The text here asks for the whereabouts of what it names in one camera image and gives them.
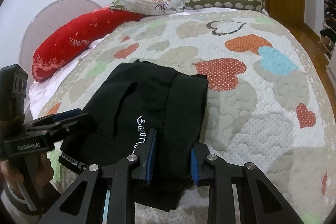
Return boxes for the black pants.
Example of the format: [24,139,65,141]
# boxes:
[60,61,208,211]

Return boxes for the left hand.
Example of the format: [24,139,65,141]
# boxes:
[0,152,55,200]

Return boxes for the pink bed sheet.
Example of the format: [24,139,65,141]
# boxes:
[29,36,106,119]

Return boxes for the white fleece left sleeve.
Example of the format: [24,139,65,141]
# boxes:
[1,181,60,223]

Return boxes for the heart patterned quilt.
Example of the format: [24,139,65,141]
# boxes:
[31,11,335,223]

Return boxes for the red long pillow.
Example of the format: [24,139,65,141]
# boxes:
[32,7,145,83]

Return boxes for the cluttered shoe rack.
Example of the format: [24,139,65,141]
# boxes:
[319,0,336,61]

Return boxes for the floral pillow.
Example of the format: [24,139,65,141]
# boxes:
[109,0,183,16]

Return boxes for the olive bolster pillow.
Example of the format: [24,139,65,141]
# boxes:
[183,0,265,12]

